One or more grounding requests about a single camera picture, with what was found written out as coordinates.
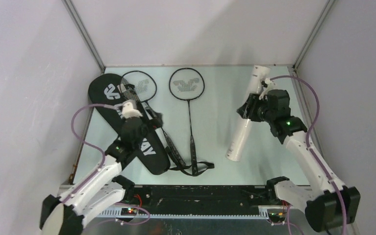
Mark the badminton racket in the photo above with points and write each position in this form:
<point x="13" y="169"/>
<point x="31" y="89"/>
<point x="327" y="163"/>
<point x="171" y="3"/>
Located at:
<point x="139" y="86"/>
<point x="187" y="84"/>

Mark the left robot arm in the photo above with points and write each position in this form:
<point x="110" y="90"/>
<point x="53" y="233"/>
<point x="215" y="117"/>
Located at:
<point x="72" y="211"/>

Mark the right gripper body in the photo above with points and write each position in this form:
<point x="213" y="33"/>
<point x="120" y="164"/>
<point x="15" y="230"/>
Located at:
<point x="259" y="111"/>

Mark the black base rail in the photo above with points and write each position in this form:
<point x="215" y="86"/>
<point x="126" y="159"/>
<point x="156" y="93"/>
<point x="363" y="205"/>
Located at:
<point x="201" y="201"/>

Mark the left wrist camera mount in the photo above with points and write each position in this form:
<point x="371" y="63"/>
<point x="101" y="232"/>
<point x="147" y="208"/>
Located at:
<point x="129" y="109"/>

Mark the black racket bag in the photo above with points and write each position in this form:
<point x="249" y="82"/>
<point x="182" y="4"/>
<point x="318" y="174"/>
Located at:
<point x="105" y="89"/>

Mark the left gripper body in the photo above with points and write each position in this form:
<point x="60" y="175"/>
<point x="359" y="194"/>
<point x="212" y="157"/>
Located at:
<point x="154" y="123"/>

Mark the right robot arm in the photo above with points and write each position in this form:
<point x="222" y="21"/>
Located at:
<point x="330" y="203"/>

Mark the white shuttlecock tube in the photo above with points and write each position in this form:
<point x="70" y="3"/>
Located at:
<point x="243" y="127"/>

